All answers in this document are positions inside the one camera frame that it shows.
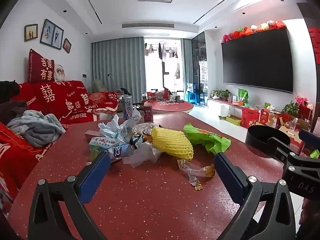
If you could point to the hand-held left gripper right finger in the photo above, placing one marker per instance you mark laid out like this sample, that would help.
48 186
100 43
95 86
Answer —
228 176

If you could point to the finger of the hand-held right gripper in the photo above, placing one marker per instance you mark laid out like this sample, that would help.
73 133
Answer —
311 141
277 147

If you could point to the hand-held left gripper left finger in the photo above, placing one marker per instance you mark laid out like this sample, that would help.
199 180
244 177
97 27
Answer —
95 171

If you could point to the blue white snack bag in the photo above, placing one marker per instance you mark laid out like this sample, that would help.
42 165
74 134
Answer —
105 142

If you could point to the white plastic wrapper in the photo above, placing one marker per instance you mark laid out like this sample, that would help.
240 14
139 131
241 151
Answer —
112 127

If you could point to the clear plastic bag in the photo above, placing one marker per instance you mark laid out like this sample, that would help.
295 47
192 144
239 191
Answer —
142 157

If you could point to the green plastic bag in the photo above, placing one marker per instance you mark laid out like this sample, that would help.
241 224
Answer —
200 135

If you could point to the silver foil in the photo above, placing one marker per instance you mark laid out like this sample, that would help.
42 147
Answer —
145 128

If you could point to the open cardboard box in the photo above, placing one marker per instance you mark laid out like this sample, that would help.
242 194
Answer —
293 130

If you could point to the red waffle print box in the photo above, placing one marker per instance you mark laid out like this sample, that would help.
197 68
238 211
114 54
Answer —
270 117

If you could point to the gold clear candy wrapper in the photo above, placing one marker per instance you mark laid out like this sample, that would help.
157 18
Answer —
192 172

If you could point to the pink flower bouquet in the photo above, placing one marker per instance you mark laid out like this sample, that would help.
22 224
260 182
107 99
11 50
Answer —
303 105

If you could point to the large green potted plant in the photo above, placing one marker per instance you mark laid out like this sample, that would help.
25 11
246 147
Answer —
290 108

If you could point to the red gift box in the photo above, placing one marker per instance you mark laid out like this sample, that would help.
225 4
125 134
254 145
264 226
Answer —
250 117

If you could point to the fruit tray carton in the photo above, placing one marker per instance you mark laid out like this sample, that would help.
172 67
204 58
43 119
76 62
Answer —
233 120

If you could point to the green shopping bag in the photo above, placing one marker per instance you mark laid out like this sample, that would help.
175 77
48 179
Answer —
242 95

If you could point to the yellow foam fruit net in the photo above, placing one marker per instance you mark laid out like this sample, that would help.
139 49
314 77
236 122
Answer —
172 142

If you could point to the red top television console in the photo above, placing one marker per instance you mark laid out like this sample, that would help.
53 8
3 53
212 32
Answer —
225 103

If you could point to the light blue crumpled clothing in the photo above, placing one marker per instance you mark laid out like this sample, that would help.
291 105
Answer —
35 127

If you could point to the small green potted plant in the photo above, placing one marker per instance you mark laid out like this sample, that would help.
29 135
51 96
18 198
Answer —
221 95

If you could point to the red drink can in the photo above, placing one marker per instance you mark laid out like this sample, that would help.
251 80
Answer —
147 113

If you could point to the beige armchair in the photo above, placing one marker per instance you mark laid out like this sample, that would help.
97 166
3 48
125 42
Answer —
98 86

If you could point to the blue plastic stool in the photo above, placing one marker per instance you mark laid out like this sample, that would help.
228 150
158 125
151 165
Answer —
191 97

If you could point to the large black television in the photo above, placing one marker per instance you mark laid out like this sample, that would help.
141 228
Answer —
257 60

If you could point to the round red table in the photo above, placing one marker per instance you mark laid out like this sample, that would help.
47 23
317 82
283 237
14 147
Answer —
172 105

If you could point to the floor lamp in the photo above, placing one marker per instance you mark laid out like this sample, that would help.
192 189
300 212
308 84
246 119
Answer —
111 80

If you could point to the white blue carton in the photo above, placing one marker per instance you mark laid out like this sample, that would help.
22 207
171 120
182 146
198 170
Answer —
191 87

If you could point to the small red paper bag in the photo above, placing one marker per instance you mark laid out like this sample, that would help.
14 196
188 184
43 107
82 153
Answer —
167 95

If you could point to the grey curtain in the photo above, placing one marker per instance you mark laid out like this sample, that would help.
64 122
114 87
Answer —
186 65
117 70

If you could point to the red paper door decoration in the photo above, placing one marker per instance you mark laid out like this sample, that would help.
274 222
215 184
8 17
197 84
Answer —
314 37

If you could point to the white printed pillow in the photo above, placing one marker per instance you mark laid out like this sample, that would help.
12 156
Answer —
59 73

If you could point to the black glass cabinet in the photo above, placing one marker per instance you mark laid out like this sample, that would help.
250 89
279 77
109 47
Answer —
199 62

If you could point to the dark cloth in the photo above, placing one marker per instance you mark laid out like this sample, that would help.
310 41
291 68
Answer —
10 92

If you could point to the red printed pillow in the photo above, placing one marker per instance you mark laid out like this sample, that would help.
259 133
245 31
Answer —
41 66

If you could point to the row of paper lanterns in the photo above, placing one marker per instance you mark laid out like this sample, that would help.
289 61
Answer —
250 31

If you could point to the small red framed picture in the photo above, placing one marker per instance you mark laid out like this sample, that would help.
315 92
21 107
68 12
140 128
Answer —
67 45

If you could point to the hanging laundry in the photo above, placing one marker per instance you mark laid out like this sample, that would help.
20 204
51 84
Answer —
161 50

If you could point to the black framed photo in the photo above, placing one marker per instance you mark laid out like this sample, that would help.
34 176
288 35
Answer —
47 32
58 38

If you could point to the orange framed picture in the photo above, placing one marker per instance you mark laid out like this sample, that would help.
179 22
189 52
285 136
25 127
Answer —
31 32

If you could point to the ceiling air vent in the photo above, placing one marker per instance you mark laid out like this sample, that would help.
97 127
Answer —
147 25

